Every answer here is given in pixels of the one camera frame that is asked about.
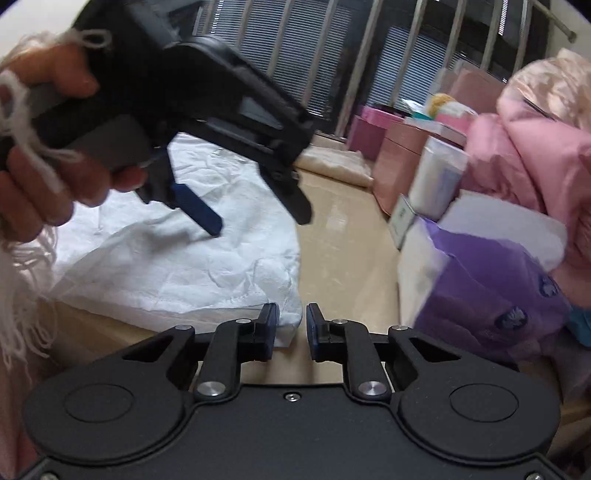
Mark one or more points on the magenta box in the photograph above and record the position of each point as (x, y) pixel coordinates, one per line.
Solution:
(367, 134)

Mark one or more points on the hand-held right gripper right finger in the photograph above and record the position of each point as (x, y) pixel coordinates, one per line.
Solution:
(313, 332)

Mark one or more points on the pink quilt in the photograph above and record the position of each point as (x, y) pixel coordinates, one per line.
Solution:
(540, 152)

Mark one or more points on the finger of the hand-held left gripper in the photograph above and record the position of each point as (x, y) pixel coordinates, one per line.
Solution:
(196, 205)
(295, 198)

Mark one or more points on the cream cloth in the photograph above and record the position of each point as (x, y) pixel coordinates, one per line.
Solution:
(334, 164)

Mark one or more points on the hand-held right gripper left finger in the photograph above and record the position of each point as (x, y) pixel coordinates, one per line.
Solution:
(269, 325)

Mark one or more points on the white garment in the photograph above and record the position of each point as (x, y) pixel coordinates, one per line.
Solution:
(184, 272)

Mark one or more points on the purple tissue pack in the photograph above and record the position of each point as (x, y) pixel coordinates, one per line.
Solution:
(489, 300)

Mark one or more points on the person's left hand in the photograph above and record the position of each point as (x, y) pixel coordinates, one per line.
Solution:
(41, 194)

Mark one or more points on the white tissue pack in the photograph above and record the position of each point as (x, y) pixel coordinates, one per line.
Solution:
(438, 177)

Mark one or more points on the large pink box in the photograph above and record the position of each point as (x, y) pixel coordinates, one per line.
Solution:
(399, 161)

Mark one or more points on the small green label card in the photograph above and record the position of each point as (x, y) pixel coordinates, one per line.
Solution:
(401, 221)

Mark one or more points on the white fringed cloth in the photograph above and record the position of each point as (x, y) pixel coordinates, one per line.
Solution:
(21, 295)

